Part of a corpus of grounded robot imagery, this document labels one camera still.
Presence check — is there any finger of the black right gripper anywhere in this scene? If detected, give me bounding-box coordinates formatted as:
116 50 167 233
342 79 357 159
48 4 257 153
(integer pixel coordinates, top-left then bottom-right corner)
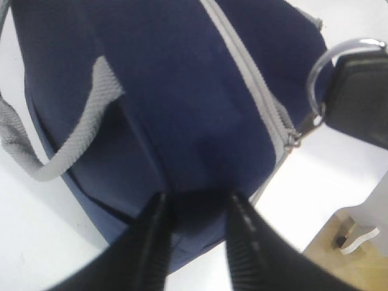
324 52 387 149

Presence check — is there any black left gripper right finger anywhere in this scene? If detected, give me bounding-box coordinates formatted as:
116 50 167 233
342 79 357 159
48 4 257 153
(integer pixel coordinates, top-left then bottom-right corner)
226 193 355 291

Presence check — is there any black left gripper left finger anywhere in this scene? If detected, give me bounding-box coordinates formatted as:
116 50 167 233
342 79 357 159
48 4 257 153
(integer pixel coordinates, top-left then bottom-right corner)
52 193 175 291

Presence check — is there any navy blue lunch bag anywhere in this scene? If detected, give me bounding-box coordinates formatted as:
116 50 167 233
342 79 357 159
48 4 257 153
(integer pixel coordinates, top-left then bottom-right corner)
1 1 336 271

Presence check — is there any white tape label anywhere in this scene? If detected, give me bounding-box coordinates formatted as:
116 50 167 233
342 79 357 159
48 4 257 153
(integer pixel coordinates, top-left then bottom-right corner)
340 226 380 255

